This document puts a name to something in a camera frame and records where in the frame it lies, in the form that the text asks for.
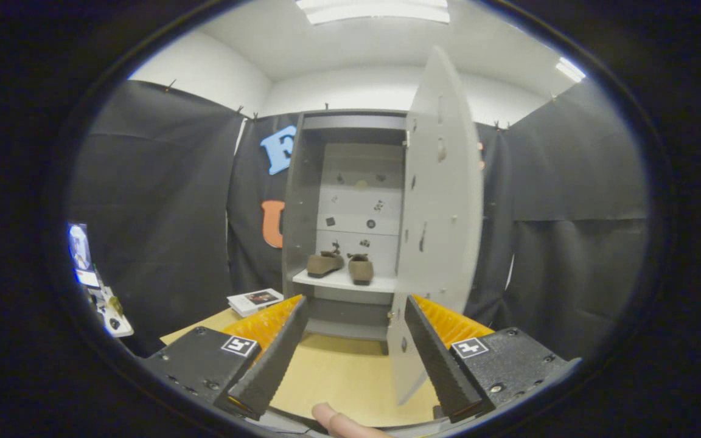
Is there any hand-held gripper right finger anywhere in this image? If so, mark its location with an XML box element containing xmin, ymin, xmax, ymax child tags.
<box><xmin>404</xmin><ymin>295</ymin><xmax>582</xmax><ymax>423</ymax></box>

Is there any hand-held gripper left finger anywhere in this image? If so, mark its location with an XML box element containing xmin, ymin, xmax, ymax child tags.
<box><xmin>144</xmin><ymin>295</ymin><xmax>310</xmax><ymax>420</ymax></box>

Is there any brown fuzzy shoe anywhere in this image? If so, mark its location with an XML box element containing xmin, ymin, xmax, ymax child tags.
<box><xmin>307</xmin><ymin>251</ymin><xmax>345</xmax><ymax>279</ymax></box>
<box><xmin>347</xmin><ymin>254</ymin><xmax>374</xmax><ymax>286</ymax></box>

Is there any light grey shoe cabinet door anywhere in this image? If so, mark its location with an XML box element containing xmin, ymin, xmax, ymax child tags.
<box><xmin>387</xmin><ymin>46</ymin><xmax>485</xmax><ymax>405</ymax></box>

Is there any grey shoe cabinet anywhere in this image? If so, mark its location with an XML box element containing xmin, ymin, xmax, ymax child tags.
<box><xmin>282</xmin><ymin>109</ymin><xmax>409</xmax><ymax>356</ymax></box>

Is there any white book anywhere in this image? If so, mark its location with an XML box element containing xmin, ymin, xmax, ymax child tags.
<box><xmin>227</xmin><ymin>288</ymin><xmax>285</xmax><ymax>317</ymax></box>

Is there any white equipment clutter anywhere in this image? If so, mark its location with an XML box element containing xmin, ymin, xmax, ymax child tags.
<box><xmin>77</xmin><ymin>271</ymin><xmax>134</xmax><ymax>338</ymax></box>

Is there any black backdrop cloth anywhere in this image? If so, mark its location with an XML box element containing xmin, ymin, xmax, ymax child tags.
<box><xmin>71</xmin><ymin>79</ymin><xmax>649</xmax><ymax>360</ymax></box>

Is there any blue lit screen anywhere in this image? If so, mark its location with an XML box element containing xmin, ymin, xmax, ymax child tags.
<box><xmin>69</xmin><ymin>223</ymin><xmax>92</xmax><ymax>271</ymax></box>

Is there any small ceiling light panel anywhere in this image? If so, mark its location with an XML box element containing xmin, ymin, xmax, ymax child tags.
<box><xmin>556</xmin><ymin>57</ymin><xmax>586</xmax><ymax>83</ymax></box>

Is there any large ceiling light panel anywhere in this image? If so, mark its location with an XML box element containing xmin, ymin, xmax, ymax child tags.
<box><xmin>296</xmin><ymin>0</ymin><xmax>450</xmax><ymax>25</ymax></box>

